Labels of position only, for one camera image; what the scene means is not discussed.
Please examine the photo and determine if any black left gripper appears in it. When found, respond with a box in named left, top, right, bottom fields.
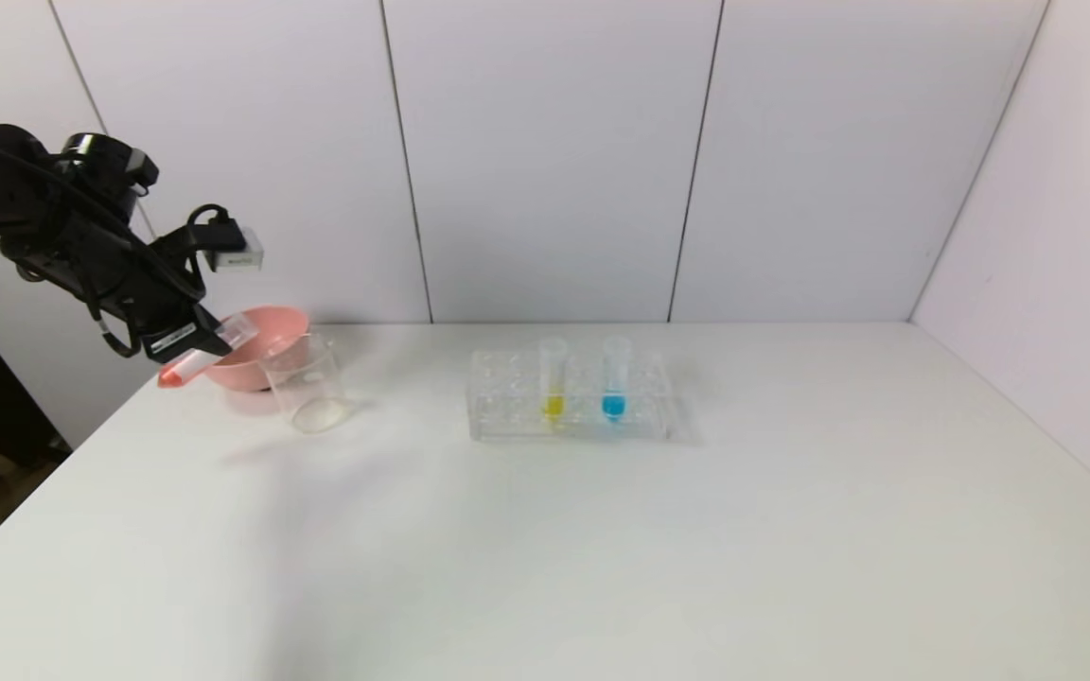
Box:
left=79, top=240, right=235, bottom=364

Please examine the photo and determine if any test tube with red pigment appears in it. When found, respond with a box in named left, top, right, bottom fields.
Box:
left=157, top=312, right=260, bottom=390

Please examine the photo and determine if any test tube with yellow pigment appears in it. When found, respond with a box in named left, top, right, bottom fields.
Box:
left=539, top=339, right=570, bottom=428

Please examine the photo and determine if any clear glass beaker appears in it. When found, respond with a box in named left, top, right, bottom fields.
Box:
left=259, top=333, right=354, bottom=436

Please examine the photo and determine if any clear acrylic test tube rack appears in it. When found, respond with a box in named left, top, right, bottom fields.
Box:
left=466, top=346, right=675, bottom=443

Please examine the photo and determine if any test tube with blue pigment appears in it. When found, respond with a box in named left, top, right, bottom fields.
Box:
left=601, top=338, right=630, bottom=424

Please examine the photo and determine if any pink plastic bowl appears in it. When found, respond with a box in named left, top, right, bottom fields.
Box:
left=197, top=306, right=311, bottom=393

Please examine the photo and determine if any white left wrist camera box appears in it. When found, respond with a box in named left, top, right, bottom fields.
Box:
left=206, top=227, right=266, bottom=274

